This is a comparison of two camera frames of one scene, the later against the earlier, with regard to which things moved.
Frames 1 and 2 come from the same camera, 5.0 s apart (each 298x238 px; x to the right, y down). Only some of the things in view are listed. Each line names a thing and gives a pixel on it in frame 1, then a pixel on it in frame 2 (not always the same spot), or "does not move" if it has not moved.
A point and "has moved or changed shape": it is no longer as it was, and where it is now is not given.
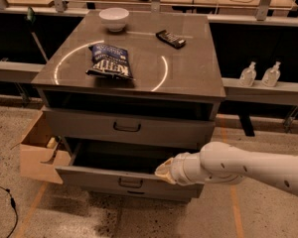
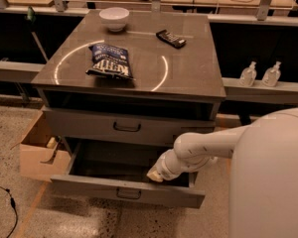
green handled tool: [31, 18] does not move
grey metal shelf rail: [287, 93] does not move
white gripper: [178, 170] → [161, 167]
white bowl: [113, 18] does not move
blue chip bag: [110, 60] does not move
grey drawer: [127, 167] has moved or changed shape
